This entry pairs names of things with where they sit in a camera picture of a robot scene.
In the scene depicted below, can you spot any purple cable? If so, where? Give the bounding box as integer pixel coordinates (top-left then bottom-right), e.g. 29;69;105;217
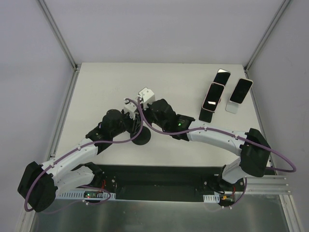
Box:
24;98;148;212
136;96;297;174

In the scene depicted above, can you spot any pink-case phone front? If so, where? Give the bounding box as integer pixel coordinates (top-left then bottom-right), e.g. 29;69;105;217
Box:
202;82;225;112

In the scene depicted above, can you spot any left aluminium frame post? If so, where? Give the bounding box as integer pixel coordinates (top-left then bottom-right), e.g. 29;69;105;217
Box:
36;0;78;70

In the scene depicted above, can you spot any left white cable duct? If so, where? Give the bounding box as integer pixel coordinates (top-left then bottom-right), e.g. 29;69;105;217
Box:
56;190;116;201

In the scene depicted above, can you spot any right aluminium table rail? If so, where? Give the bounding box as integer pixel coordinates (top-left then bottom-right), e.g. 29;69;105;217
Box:
242;67;273;155

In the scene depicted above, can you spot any white cable duct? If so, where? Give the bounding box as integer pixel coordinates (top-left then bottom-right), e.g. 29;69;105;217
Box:
203;194;220;203
56;190;116;201

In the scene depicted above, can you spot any rear silver-edged phone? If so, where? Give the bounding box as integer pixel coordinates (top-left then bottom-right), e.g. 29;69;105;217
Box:
214;69;231;86

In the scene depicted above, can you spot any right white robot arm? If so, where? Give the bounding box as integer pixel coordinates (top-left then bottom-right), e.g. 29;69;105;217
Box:
140;99;270;191

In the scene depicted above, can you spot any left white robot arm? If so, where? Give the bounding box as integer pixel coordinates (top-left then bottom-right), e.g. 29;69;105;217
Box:
17;108;143;213

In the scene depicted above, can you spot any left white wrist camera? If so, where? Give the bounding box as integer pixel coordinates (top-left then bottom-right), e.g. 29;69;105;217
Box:
123;100;138;120

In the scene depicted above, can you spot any white phone stand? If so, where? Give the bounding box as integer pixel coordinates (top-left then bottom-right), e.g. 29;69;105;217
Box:
225;101;241;114

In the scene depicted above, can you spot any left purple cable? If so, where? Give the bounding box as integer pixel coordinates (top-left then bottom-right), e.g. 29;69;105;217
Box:
24;98;148;212

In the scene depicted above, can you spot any pink-case phone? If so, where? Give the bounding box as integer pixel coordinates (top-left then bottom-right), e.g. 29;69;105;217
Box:
202;82;225;112
229;78;253;104

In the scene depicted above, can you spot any right white cable duct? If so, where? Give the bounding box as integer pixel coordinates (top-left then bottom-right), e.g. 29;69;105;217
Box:
203;194;220;203

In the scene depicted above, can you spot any right aluminium frame post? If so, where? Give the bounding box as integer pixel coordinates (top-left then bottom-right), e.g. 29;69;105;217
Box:
244;0;293;73

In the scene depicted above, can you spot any black phone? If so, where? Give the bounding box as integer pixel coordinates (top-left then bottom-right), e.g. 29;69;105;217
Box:
198;108;214;123

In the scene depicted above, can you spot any black round-base phone stand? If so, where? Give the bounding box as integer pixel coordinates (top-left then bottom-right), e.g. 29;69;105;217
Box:
132;126;151;145

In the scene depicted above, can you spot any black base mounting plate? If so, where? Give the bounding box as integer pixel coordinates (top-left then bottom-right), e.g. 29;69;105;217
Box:
74;161;249;203

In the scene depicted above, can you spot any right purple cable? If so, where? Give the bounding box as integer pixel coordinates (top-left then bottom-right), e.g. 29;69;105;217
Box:
136;96;297;174

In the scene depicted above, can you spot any aluminium frame post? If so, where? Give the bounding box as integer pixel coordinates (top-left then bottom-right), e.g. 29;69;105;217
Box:
244;0;293;73
36;0;78;70

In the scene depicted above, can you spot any right pink-case phone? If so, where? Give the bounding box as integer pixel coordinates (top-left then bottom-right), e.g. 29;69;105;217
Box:
229;78;253;104

